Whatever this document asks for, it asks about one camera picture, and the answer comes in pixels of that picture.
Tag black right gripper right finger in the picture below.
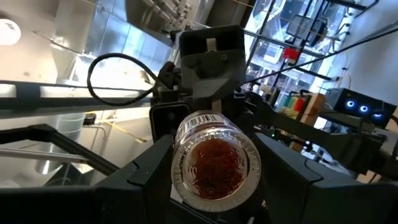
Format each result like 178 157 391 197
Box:
253 133 374 224

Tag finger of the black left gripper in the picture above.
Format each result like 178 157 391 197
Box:
179 24 246 101

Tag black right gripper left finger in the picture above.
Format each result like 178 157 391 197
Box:
95 134 174 224

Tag saffron glass jar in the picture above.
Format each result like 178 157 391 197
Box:
170 110 262 213

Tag red box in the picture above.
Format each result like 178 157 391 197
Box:
282 46 302 62

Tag computer with blue lights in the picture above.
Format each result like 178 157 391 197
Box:
325 87 398 128

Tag round ceiling lamp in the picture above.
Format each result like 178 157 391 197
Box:
0 18 22 47

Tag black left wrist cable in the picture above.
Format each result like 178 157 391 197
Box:
86 52 162 107

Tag silver ceiling duct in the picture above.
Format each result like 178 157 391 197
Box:
34 112 87 175

